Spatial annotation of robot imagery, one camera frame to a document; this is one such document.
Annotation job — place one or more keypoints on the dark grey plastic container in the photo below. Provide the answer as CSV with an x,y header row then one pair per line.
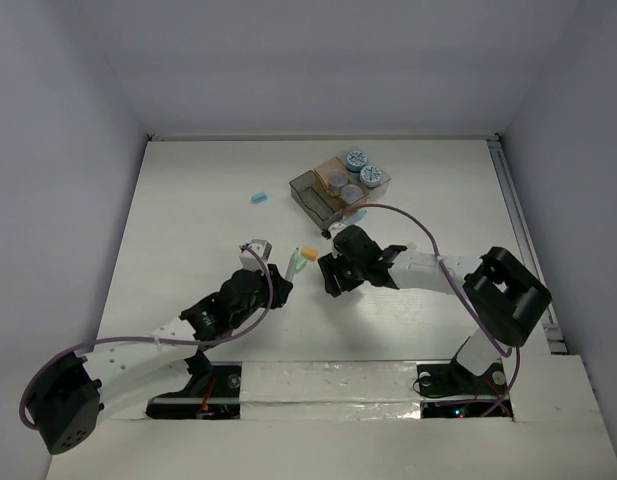
x,y
309,193

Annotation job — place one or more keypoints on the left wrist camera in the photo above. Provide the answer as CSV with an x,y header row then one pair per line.
x,y
255,254

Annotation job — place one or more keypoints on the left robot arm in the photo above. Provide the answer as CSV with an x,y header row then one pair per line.
x,y
79,388

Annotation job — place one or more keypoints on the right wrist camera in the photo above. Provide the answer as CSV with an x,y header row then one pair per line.
x,y
332,231

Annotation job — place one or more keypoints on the amber plastic container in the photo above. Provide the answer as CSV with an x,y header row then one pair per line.
x,y
322,171

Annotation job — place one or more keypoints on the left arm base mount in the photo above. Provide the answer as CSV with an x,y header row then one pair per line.
x,y
212,392

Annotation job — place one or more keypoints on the blue marker cap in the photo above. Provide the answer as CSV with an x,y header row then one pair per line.
x,y
259,197

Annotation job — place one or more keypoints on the silver foil tape strip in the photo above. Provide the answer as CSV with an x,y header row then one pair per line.
x,y
329,391

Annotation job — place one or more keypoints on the blue lidded round tin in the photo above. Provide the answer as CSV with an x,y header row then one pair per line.
x,y
355,160

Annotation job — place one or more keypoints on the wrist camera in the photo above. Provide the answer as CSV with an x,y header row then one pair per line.
x,y
332,231
255,254

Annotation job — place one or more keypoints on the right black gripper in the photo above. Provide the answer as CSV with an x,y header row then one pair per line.
x,y
328,265

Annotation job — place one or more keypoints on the clear jar of pins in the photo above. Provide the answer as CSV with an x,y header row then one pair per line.
x,y
351,193
336,181

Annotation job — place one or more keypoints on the green highlighter marker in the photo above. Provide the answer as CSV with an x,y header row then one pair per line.
x,y
292,265

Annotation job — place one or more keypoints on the orange marker cap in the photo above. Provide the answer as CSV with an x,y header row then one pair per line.
x,y
310,254

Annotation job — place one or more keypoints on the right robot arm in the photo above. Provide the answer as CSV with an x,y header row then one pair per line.
x,y
506,299

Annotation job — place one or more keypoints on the blue highlighter marker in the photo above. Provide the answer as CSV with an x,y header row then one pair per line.
x,y
354,218

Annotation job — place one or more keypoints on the clear plastic container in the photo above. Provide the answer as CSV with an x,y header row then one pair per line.
x,y
372,195

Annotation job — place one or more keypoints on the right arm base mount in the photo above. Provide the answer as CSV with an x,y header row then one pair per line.
x,y
449,391

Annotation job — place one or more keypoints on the aluminium rail right edge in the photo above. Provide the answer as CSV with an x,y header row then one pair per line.
x,y
551,327

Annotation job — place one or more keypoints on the green marker cap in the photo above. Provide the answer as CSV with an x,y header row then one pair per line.
x,y
300,264

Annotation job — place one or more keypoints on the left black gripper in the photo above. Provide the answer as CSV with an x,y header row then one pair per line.
x,y
279,286

